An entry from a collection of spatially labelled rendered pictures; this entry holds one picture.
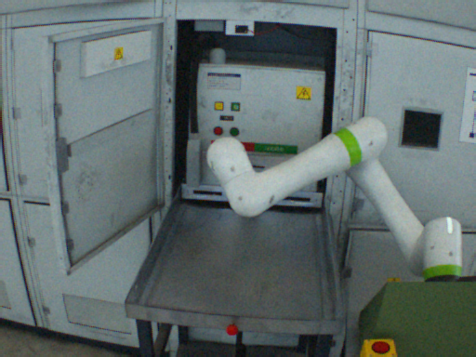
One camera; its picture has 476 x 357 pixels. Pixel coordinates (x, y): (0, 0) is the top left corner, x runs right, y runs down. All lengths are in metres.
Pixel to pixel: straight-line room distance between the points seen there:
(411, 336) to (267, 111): 1.01
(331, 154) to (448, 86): 0.65
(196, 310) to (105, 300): 0.98
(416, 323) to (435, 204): 0.82
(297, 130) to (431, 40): 0.65
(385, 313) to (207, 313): 0.49
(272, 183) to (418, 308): 0.55
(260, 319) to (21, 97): 1.30
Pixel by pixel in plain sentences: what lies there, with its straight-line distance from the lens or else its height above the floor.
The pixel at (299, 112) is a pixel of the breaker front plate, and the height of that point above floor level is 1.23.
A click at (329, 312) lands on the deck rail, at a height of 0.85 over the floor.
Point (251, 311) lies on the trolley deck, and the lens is 1.41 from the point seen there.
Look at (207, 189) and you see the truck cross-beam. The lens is 1.99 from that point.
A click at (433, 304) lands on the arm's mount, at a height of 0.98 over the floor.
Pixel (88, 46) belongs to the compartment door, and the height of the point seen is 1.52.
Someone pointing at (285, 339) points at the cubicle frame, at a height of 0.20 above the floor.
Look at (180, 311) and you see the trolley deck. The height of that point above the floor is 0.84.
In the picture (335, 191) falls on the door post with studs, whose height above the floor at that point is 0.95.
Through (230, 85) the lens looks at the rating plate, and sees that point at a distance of 1.87.
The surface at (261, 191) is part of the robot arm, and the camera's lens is 1.40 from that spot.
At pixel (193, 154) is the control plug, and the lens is 1.84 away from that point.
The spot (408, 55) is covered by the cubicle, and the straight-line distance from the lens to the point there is 1.84.
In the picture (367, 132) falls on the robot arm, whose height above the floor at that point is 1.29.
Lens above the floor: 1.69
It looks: 22 degrees down
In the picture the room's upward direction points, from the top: 2 degrees clockwise
